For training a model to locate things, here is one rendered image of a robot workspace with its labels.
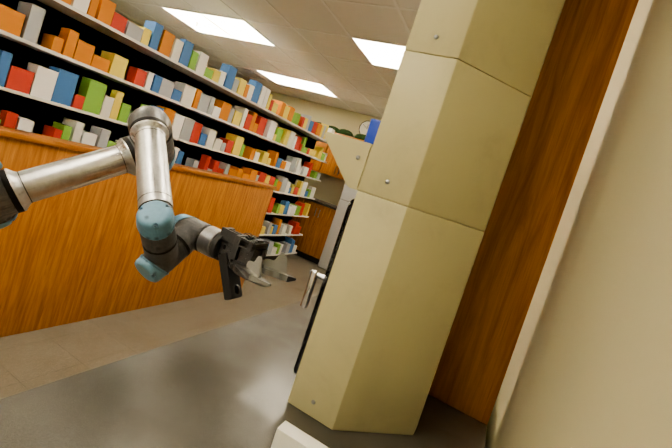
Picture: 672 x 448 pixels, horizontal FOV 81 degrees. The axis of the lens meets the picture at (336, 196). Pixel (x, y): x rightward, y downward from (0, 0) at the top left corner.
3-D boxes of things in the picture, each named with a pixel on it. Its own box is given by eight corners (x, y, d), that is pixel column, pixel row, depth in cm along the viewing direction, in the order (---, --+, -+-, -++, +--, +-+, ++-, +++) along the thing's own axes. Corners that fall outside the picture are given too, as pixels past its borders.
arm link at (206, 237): (192, 253, 98) (214, 252, 105) (206, 260, 96) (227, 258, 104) (201, 225, 98) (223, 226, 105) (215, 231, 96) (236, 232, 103)
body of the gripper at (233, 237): (254, 243, 91) (216, 226, 96) (243, 278, 91) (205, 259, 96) (272, 243, 98) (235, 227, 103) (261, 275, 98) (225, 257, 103)
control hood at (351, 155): (396, 202, 110) (408, 168, 110) (357, 190, 80) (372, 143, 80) (360, 189, 115) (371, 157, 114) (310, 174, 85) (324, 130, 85)
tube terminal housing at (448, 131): (427, 402, 102) (526, 120, 99) (396, 471, 72) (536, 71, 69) (344, 357, 112) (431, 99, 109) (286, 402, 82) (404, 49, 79)
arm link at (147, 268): (127, 247, 89) (165, 218, 96) (134, 272, 97) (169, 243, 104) (152, 267, 87) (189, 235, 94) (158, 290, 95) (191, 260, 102)
